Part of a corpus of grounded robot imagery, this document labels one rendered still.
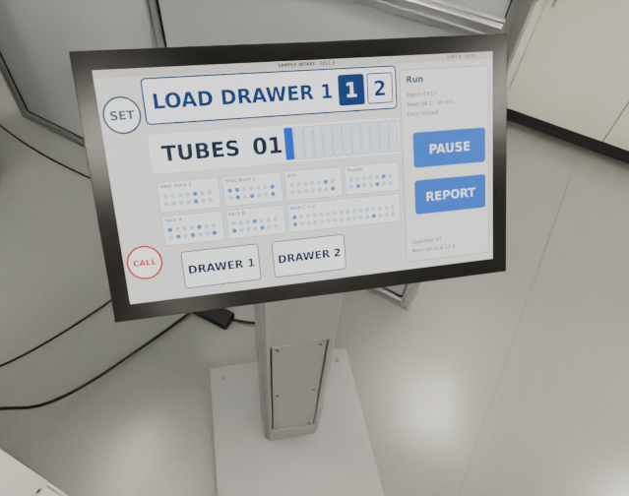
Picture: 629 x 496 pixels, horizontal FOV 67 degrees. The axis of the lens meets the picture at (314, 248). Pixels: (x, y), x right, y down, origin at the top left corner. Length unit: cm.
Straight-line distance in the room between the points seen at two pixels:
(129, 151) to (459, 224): 42
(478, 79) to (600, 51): 188
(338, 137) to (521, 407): 132
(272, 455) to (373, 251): 97
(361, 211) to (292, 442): 100
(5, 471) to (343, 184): 50
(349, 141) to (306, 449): 107
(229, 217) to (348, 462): 105
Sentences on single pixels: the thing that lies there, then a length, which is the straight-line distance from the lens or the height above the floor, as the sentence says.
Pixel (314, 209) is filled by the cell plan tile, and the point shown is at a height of 105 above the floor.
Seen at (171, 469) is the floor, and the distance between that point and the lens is 156.
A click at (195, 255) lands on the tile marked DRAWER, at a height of 102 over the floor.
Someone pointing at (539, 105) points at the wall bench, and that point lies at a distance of 267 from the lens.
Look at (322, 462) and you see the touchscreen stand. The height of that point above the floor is 4.
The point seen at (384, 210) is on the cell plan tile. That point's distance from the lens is 62.
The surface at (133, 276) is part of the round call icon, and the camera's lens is 61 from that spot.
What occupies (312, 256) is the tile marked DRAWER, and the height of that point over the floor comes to 100.
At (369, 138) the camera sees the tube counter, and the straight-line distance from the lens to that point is 61.
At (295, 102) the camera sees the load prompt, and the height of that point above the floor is 115.
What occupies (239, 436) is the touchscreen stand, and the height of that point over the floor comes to 4.
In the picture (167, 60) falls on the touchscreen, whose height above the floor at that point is 119.
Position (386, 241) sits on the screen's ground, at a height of 101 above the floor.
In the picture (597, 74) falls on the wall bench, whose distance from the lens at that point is 257.
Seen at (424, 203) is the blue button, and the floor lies 104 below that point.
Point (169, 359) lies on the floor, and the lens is 168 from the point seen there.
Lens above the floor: 148
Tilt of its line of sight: 51 degrees down
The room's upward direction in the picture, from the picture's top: 5 degrees clockwise
